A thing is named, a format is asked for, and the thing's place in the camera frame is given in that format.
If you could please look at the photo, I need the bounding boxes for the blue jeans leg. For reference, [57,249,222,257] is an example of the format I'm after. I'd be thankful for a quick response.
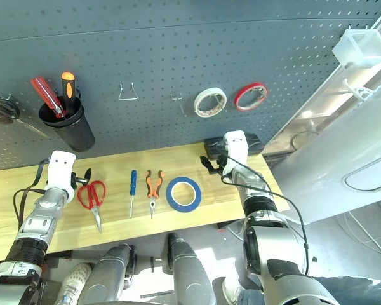
[234,276,381,305]

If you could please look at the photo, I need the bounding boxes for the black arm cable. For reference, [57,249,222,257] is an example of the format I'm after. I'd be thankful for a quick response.
[13,157,51,229]
[220,155,309,276]

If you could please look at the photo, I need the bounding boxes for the wire pliers holder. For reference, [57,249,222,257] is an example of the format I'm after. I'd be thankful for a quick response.
[118,81,138,102]

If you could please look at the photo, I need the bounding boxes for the white floor cables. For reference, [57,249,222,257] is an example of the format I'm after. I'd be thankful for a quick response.
[336,209,381,255]

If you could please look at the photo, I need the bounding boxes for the red tape roll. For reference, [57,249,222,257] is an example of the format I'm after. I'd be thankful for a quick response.
[234,81,269,112]

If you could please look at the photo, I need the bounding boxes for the blue tape roll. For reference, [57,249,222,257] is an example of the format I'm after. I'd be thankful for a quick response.
[165,176,203,213]

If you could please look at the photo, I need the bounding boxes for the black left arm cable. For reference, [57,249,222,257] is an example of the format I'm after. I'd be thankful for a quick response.
[13,157,51,229]

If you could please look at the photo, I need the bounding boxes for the grey robot left leg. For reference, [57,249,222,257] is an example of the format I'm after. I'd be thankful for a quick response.
[77,243,137,305]

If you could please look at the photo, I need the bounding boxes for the white tape roll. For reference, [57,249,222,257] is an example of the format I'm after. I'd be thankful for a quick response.
[192,87,228,118]

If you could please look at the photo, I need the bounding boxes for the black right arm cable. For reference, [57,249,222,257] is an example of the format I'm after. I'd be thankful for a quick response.
[220,155,309,276]

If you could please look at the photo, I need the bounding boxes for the black plastic cup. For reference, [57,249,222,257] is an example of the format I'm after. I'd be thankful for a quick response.
[38,91,96,153]

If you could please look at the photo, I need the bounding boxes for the white plastic hook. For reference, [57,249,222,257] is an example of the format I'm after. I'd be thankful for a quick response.
[342,78,374,102]

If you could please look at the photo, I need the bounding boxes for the black handled scissors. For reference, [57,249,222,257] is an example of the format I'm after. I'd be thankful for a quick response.
[0,93,48,138]

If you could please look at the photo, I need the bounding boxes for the orange black handled screwdriver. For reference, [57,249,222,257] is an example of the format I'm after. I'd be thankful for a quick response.
[60,72,76,112]

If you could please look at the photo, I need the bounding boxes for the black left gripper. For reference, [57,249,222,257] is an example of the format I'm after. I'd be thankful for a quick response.
[70,167,93,195]

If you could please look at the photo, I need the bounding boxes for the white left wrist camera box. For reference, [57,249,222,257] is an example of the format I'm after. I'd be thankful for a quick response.
[46,151,77,204]

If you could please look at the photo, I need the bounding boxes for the white mesh sneaker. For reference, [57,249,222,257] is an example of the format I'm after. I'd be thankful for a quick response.
[52,262,93,305]

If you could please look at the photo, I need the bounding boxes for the translucent white bin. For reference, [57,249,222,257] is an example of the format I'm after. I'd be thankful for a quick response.
[332,27,381,69]

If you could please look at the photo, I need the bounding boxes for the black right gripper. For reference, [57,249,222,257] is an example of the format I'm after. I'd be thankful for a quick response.
[199,153,229,176]

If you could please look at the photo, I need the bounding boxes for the grey robot right leg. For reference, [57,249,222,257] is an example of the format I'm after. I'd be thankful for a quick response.
[166,233,217,305]

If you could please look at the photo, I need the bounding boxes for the grey robot leg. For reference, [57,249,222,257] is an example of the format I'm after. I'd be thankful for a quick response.
[166,233,217,305]
[77,243,137,305]

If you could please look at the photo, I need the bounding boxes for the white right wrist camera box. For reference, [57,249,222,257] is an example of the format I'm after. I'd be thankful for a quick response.
[224,130,250,179]

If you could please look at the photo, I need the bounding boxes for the grey pegboard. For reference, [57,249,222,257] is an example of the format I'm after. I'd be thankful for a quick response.
[0,0,381,172]

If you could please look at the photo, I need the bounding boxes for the black looped cable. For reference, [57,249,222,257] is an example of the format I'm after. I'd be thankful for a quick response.
[290,132,318,150]

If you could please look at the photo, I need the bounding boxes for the orange black needle-nose pliers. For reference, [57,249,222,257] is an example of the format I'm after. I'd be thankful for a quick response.
[145,170,165,220]

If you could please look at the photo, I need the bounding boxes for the black flat strip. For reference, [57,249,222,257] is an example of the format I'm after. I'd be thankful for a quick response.
[139,289,175,299]

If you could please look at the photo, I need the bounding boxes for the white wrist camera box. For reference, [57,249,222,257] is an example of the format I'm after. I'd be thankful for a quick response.
[46,151,77,204]
[224,130,250,179]

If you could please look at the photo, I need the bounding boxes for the white cabinet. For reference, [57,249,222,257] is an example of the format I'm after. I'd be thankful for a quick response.
[263,57,381,226]

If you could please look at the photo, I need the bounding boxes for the blue handled screwdriver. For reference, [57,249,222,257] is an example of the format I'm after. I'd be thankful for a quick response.
[129,170,138,219]

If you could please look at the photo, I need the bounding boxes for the black tool case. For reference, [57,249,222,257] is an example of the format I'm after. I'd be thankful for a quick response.
[204,133,264,159]

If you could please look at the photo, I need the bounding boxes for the red handled screwdriver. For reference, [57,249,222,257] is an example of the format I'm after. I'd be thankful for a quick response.
[30,76,66,119]

